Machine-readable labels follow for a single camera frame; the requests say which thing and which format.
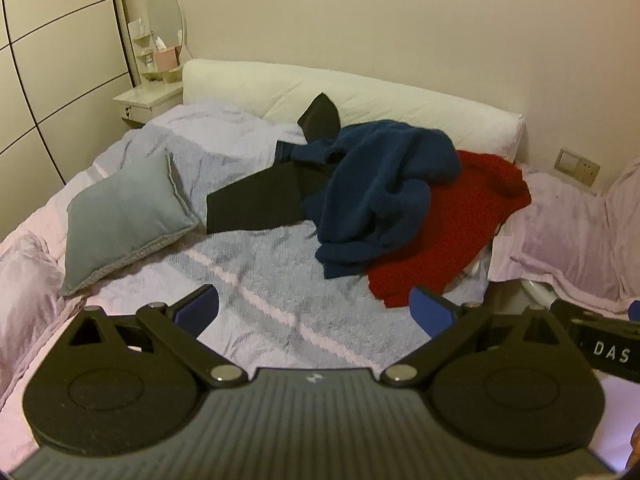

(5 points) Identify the black garment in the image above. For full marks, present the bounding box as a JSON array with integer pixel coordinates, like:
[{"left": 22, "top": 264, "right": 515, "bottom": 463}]
[{"left": 206, "top": 92, "right": 346, "bottom": 235}]

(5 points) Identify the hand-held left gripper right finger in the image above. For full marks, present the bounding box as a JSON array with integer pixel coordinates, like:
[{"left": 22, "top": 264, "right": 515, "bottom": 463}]
[{"left": 380, "top": 285, "right": 583, "bottom": 388}]

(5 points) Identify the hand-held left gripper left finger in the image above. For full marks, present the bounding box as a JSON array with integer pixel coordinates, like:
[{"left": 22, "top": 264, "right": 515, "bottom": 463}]
[{"left": 66, "top": 284, "right": 248, "bottom": 389}]

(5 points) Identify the pink tissue box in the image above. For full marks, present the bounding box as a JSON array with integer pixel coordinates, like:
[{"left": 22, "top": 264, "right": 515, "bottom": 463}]
[{"left": 154, "top": 47, "right": 180, "bottom": 71}]

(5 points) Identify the white padded headboard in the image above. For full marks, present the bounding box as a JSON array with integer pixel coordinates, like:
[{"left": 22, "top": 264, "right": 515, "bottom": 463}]
[{"left": 181, "top": 58, "right": 527, "bottom": 163}]

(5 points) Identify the white vanity table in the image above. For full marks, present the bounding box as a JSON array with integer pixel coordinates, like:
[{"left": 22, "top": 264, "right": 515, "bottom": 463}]
[{"left": 112, "top": 80, "right": 185, "bottom": 128}]

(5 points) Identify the grey square pillow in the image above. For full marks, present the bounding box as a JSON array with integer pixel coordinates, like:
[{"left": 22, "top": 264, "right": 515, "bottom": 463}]
[{"left": 59, "top": 152, "right": 201, "bottom": 297}]

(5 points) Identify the pink and lavender bed blanket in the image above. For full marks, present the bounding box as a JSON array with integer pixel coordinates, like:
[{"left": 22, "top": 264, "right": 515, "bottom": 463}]
[{"left": 0, "top": 100, "right": 501, "bottom": 466}]

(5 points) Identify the dark blue knit sweater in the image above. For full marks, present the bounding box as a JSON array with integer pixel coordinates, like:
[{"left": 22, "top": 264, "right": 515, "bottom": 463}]
[{"left": 291, "top": 120, "right": 462, "bottom": 280}]

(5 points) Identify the large pink pillow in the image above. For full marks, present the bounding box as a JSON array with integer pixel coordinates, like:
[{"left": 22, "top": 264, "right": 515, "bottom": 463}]
[{"left": 0, "top": 232, "right": 68, "bottom": 401}]

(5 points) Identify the gold wall switch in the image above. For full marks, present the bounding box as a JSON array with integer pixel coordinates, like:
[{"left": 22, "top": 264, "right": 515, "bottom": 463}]
[{"left": 555, "top": 146, "right": 581, "bottom": 173}]

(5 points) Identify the red knit sweater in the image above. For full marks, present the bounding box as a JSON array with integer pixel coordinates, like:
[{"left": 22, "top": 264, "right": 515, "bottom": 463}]
[{"left": 367, "top": 150, "right": 532, "bottom": 309}]

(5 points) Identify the cream panelled wardrobe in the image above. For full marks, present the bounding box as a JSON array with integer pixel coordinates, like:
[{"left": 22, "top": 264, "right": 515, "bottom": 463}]
[{"left": 0, "top": 0, "right": 138, "bottom": 243}]

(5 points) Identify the oval vanity mirror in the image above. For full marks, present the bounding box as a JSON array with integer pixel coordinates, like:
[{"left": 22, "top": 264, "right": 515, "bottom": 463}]
[{"left": 146, "top": 0, "right": 187, "bottom": 61}]

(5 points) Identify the gold wall socket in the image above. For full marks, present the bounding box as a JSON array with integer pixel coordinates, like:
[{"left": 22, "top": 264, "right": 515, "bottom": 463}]
[{"left": 575, "top": 156, "right": 601, "bottom": 184}]

